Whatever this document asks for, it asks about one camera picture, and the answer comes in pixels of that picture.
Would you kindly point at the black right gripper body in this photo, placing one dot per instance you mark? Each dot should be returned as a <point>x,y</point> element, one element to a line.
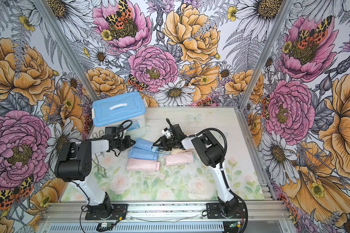
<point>169,142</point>

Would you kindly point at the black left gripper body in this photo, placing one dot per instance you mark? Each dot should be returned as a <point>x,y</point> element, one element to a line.
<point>122,144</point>

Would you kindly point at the blue umbrella sleeve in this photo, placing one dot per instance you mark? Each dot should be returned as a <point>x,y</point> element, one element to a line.
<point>141,154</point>
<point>145,145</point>

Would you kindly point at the pink umbrella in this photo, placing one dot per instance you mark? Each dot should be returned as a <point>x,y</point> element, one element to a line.
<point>142,165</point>
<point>179,158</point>

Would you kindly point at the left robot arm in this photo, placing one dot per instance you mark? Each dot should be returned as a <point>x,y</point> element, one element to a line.
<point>74,165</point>

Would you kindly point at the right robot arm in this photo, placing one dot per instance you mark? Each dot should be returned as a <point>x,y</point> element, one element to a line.
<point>211,146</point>

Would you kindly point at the blue lidded plastic storage box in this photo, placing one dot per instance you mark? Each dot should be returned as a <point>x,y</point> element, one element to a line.
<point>113,111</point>

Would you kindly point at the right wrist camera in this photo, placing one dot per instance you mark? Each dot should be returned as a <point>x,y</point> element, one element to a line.
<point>167,132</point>

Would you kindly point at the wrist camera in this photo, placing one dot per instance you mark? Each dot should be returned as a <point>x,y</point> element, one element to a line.
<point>167,132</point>
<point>111,131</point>

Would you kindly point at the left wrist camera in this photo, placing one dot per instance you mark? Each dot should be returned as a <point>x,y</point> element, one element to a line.
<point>111,131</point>

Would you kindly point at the metal wire tongs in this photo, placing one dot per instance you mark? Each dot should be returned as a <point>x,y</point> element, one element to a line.
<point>97,135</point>

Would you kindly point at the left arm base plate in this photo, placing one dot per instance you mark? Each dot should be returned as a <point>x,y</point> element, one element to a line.
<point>100,212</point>

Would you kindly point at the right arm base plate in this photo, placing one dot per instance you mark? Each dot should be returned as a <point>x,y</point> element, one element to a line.
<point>218,211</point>

